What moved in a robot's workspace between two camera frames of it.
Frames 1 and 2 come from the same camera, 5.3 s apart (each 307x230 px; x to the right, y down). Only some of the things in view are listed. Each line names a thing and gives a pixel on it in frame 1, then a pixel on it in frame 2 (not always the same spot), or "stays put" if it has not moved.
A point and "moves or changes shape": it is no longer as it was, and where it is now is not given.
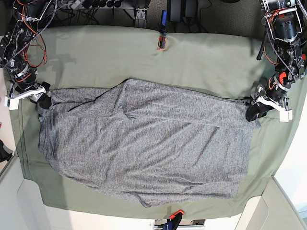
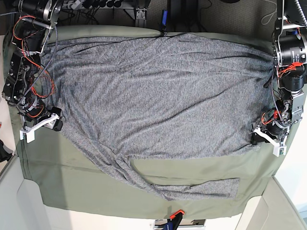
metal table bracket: x=141 y=20 stays put
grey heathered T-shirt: x=150 y=142 moves or changes shape
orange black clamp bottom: x=173 y=222 stays put
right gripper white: x=266 y=104 → x=255 y=138
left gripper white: x=44 y=102 → x=49 y=123
